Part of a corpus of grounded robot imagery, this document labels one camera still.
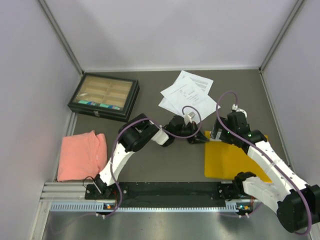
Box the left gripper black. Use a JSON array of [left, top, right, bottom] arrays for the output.
[[173, 120, 209, 144]]

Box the yellow plastic folder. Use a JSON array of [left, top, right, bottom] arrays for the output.
[[204, 141, 272, 183]]

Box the black compartment display box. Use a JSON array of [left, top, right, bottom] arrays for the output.
[[67, 72, 140, 122]]

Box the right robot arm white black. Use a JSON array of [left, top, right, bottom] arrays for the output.
[[211, 110, 320, 233]]

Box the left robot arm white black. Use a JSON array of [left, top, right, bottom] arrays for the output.
[[93, 112, 209, 199]]

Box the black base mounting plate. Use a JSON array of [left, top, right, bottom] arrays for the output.
[[84, 181, 241, 208]]

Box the teal tube right in box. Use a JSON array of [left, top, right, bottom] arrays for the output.
[[99, 103, 122, 111]]

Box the teal tube in box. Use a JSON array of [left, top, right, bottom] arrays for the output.
[[77, 100, 97, 106], [99, 103, 122, 111]]

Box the pink folded cloth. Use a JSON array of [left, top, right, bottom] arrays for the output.
[[57, 130, 108, 182]]

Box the teal tube left in box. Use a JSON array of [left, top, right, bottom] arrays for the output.
[[77, 100, 97, 106]]

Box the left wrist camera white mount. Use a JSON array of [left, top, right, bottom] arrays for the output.
[[184, 111, 199, 125]]

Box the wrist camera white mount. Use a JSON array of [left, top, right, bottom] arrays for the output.
[[184, 111, 199, 125], [231, 104, 248, 118]]

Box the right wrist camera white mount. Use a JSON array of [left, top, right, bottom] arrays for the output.
[[231, 104, 248, 118]]

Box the grey slotted cable duct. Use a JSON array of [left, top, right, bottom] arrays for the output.
[[50, 202, 250, 213]]

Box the right aluminium frame post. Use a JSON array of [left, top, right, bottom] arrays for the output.
[[258, 0, 306, 74]]

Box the aluminium frame post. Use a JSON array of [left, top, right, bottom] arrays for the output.
[[37, 0, 84, 76], [258, 0, 306, 74]]

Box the aluminium front rail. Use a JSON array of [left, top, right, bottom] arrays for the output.
[[40, 182, 86, 201]]

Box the left aluminium frame post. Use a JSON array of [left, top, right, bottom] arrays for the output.
[[37, 0, 84, 76]]

